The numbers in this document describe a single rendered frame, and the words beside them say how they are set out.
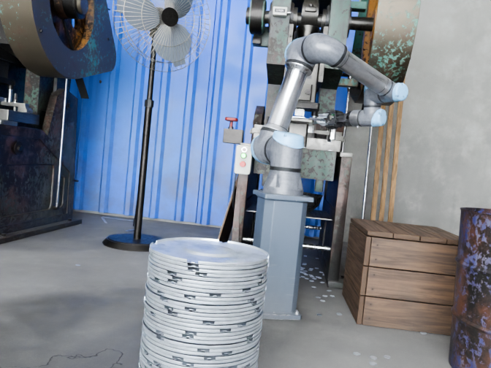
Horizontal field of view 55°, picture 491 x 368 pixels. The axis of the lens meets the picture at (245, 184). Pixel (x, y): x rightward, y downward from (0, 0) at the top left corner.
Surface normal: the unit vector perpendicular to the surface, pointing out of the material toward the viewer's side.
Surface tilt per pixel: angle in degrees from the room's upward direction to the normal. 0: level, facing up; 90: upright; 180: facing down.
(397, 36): 113
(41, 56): 145
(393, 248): 90
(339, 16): 90
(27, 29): 124
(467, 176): 90
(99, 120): 90
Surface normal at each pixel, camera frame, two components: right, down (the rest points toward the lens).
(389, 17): -0.11, 0.22
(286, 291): 0.22, 0.07
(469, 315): -0.97, -0.04
